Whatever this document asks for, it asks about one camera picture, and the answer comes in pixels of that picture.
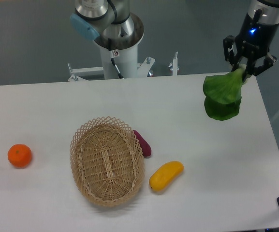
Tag orange tangerine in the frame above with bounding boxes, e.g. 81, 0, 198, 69
7, 144, 32, 168

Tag purple sweet potato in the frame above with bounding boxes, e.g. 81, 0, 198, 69
133, 130, 152, 158

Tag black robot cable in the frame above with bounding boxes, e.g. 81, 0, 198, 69
107, 38, 124, 79

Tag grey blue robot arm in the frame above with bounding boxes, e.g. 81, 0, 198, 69
70, 0, 279, 79

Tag woven wicker basket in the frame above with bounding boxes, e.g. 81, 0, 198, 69
70, 116, 145, 207

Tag green bok choy vegetable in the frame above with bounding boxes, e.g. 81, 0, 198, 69
203, 64, 246, 121

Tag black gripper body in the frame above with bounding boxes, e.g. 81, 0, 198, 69
235, 11, 279, 59

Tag yellow mango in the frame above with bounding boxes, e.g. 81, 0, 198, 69
149, 161, 184, 192

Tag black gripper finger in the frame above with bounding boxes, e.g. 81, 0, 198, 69
223, 35, 242, 72
245, 54, 277, 77

